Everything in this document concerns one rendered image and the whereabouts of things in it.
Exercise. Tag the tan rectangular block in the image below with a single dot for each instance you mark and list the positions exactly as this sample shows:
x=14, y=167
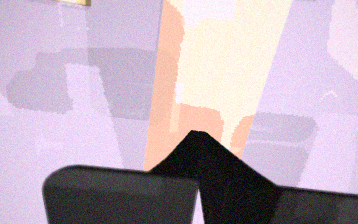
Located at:
x=78, y=2

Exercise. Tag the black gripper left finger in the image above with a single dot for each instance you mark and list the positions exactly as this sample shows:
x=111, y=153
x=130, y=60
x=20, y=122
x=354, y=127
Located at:
x=89, y=194

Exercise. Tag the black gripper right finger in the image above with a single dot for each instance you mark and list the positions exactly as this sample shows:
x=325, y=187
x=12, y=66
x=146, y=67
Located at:
x=231, y=192

